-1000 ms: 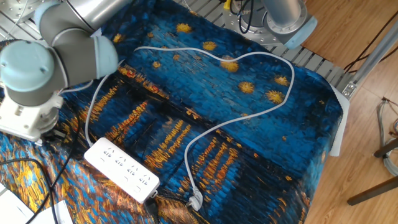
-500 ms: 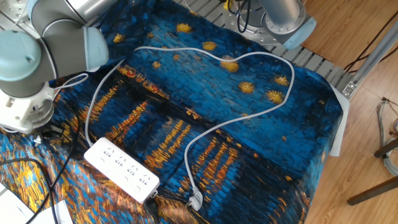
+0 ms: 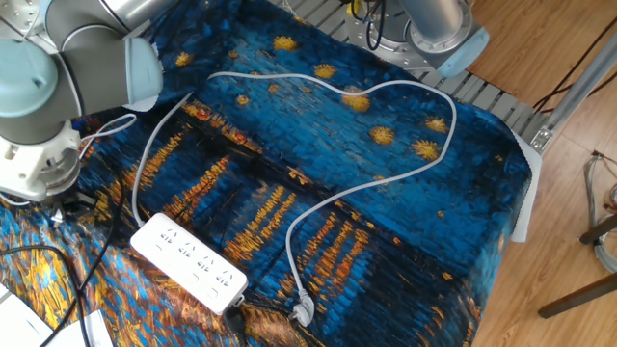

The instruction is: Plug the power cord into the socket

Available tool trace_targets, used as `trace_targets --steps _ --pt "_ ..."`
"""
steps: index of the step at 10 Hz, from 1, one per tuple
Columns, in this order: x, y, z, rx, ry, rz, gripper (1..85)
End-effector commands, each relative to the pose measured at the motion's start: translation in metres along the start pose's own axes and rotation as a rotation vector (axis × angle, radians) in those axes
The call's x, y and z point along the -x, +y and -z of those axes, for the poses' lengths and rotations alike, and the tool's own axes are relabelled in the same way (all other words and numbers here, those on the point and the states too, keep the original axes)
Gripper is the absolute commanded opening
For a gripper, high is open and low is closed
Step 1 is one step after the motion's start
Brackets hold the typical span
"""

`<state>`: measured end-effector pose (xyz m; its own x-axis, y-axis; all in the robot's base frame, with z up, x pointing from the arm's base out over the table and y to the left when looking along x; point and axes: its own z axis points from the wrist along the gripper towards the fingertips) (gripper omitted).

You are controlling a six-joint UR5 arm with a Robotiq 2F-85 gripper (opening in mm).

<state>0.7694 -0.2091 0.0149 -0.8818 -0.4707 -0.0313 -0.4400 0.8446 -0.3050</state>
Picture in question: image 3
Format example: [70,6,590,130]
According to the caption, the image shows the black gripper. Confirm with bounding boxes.
[42,186,98,219]

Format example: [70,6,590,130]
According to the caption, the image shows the thin white two-prong cord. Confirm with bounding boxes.
[0,113,139,228]

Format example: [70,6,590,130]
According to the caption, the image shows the white power strip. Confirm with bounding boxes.
[129,212,250,317]

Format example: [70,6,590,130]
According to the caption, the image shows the white flat box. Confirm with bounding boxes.
[47,309,116,347]
[0,283,54,347]

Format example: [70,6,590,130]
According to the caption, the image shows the perforated aluminium plate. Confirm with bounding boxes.
[0,0,49,40]

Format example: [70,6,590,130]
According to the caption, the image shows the starry night patterned tablecloth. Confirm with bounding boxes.
[0,0,544,347]

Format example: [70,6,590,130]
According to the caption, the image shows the dark wooden furniture leg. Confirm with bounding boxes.
[538,272,617,320]
[577,214,617,246]

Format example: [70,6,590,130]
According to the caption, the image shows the black plug with cable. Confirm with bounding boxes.
[222,304,248,347]

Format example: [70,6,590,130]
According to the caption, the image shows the thick white three-prong cord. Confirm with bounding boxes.
[130,70,458,328]

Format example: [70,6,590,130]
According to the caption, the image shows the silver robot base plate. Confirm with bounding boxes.
[344,0,438,73]

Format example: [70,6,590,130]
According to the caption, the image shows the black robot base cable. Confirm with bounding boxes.
[349,0,387,52]

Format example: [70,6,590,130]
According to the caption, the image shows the black floor cable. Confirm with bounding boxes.
[538,70,617,116]
[532,16,617,110]

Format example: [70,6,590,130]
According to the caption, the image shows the grey floor cable bundle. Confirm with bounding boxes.
[582,151,617,274]

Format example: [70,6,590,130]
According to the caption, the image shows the aluminium frame post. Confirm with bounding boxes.
[529,31,617,155]

